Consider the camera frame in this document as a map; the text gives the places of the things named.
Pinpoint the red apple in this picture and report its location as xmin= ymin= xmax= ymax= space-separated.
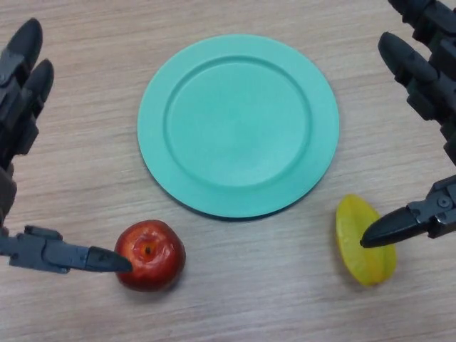
xmin=114 ymin=219 xmax=187 ymax=293

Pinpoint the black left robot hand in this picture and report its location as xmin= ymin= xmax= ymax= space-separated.
xmin=0 ymin=18 xmax=132 ymax=275

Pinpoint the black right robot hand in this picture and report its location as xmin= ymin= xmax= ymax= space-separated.
xmin=359 ymin=0 xmax=456 ymax=249

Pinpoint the green round plate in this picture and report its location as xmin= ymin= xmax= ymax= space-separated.
xmin=137 ymin=33 xmax=340 ymax=219

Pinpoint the yellow starfruit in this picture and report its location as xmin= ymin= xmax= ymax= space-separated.
xmin=335 ymin=194 xmax=398 ymax=287

